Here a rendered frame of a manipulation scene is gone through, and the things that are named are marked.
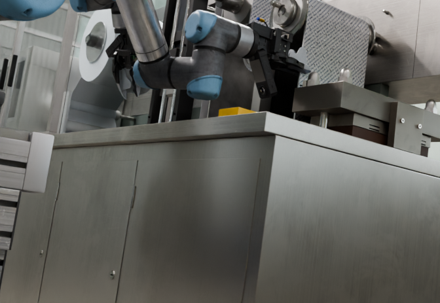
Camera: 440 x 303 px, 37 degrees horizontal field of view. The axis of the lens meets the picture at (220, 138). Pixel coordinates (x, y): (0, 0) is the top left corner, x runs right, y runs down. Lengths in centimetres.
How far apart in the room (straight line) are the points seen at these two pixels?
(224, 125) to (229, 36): 25
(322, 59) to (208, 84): 39
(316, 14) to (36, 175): 95
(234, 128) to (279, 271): 29
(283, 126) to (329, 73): 49
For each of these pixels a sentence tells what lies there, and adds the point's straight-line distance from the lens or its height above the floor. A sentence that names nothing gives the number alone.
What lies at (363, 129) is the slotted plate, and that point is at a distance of 153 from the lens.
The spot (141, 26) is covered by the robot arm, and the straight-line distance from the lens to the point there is 146.
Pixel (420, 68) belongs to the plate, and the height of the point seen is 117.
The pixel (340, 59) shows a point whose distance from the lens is 177.
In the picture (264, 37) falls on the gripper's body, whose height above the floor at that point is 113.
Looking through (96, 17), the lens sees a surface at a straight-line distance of 253.
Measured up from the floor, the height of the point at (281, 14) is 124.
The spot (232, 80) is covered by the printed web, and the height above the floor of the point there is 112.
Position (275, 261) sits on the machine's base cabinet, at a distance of 126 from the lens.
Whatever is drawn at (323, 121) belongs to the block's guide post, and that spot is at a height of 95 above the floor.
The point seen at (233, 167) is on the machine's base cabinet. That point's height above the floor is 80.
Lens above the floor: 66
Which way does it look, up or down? 8 degrees up
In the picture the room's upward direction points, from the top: 8 degrees clockwise
